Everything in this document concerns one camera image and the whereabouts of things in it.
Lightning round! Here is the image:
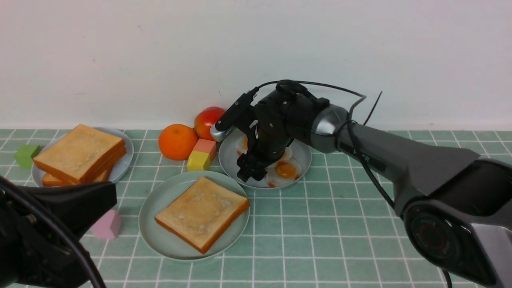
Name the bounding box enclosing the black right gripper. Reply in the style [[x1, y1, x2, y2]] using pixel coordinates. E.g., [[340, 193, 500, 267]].
[[236, 89, 330, 182]]

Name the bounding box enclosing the toast slice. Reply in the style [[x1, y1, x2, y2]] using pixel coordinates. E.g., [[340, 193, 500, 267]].
[[33, 124, 127, 185], [34, 146, 126, 185], [155, 176, 250, 254], [42, 166, 113, 187]]

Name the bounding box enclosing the fried egg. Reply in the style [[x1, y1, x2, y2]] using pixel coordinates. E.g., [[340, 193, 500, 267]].
[[279, 146, 293, 162], [265, 157, 302, 188], [236, 135, 248, 156]]

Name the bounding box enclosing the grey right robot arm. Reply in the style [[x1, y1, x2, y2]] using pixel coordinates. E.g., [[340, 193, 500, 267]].
[[232, 89, 512, 288]]

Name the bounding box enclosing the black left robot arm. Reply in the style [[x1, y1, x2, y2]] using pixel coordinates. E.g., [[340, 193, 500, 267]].
[[0, 177, 117, 288]]

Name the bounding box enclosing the grey plate with eggs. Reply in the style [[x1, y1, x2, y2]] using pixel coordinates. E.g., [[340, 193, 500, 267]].
[[218, 130, 312, 190]]

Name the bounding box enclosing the salmon pink cube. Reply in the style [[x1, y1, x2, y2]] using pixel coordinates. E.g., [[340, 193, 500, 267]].
[[194, 138, 216, 162]]

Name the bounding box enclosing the yellow cube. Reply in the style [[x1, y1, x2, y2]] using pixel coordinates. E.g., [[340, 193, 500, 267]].
[[186, 150, 211, 172]]

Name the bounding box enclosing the red apple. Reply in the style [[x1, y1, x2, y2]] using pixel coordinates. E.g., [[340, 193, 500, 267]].
[[194, 106, 225, 141]]

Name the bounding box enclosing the orange fruit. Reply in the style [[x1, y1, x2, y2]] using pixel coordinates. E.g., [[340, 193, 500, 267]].
[[158, 124, 199, 161]]

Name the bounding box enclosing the green plate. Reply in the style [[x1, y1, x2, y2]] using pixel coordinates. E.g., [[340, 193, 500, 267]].
[[138, 171, 250, 261]]

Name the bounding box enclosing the light blue bread plate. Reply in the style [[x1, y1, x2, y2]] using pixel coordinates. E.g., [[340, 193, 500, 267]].
[[31, 126, 135, 187]]

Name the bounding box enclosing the green cube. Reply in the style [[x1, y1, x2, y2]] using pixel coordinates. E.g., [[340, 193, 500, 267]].
[[14, 144, 42, 170]]

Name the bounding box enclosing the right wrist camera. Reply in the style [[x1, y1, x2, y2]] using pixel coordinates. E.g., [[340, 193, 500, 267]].
[[210, 88, 258, 142]]

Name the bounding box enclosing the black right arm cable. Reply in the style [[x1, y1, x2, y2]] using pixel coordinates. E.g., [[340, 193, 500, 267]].
[[252, 80, 454, 288]]

